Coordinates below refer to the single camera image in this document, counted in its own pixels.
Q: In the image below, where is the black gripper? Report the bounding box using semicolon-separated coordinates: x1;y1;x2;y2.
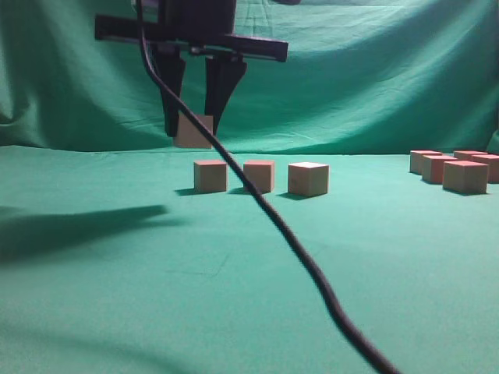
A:
94;1;288;137

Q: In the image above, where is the wooden cube placed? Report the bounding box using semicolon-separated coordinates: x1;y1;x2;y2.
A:
173;113;212;149
288;161;330;197
243;160;275;193
193;160;228;193

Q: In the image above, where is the wooden cube column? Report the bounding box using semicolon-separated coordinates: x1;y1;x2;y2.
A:
421;155;457;185
409;150;443;175
443;161;489;195
471;154;499;183
453;150;487;161

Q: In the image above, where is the green cloth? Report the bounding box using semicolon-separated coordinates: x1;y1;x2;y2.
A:
1;1;498;373

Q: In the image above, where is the black braided cable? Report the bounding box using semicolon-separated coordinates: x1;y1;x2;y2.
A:
134;0;402;374

